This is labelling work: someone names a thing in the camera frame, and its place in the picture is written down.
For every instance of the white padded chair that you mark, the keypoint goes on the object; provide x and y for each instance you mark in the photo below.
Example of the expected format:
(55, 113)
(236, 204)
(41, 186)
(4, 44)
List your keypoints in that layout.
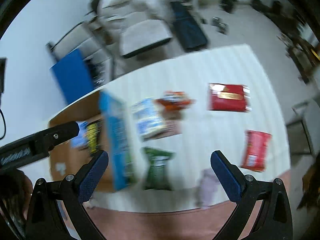
(137, 26)

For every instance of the red noodle pack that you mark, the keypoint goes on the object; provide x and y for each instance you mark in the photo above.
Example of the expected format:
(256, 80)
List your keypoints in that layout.
(256, 150)

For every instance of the white quilted chair back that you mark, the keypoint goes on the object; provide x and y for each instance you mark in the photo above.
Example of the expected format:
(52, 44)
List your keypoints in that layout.
(91, 48)

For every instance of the lilac soft pack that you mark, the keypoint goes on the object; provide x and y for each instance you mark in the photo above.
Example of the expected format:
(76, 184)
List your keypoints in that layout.
(207, 191)

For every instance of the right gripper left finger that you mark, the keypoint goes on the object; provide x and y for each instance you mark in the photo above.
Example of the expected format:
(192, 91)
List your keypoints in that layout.
(90, 174)

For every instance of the red flat packet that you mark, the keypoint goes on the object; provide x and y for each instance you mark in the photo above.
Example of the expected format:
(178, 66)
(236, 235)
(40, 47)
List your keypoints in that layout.
(229, 98)

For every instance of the cream blue tissue pack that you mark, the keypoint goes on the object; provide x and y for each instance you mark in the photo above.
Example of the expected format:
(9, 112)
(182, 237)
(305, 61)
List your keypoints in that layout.
(148, 120)

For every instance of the black shoe shine wipes pack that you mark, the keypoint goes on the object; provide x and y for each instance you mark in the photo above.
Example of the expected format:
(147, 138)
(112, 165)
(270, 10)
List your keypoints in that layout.
(93, 131)

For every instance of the orange snack bag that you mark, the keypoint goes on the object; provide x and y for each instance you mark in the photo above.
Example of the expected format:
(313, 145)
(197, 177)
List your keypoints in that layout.
(172, 103)

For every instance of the dark blue weight bench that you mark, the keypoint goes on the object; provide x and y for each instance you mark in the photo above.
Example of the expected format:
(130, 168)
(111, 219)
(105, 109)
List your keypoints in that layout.
(187, 30)

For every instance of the black barbell on floor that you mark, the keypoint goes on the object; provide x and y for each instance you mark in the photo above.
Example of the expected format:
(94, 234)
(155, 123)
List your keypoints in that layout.
(275, 8)

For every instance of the chrome dumbbell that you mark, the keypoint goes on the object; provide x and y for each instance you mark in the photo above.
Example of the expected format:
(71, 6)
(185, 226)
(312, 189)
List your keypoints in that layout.
(220, 26)

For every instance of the green snack bag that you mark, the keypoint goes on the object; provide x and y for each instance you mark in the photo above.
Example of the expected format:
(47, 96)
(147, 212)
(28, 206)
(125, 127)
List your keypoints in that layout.
(157, 176)

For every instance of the pink green life card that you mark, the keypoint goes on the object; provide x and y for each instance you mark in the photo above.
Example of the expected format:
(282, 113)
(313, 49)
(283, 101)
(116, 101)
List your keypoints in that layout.
(172, 127)

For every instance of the striped cream tablecloth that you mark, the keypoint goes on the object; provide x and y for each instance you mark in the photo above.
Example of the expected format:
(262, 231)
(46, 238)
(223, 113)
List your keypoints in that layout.
(202, 131)

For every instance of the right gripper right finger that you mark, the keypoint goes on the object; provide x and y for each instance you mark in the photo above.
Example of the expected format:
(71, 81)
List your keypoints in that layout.
(227, 175)

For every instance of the brown cardboard box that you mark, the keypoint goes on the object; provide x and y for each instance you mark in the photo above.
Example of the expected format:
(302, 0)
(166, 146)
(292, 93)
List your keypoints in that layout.
(102, 120)

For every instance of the light blue tissue pack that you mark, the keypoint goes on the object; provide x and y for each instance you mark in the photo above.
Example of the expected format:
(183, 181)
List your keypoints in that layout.
(80, 141)

